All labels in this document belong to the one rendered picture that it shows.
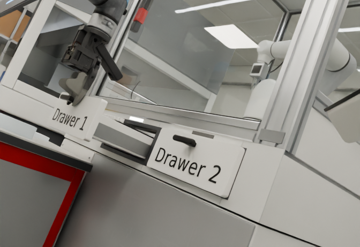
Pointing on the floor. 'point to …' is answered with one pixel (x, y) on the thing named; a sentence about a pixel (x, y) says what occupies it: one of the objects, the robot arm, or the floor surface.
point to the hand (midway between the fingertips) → (74, 102)
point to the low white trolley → (35, 189)
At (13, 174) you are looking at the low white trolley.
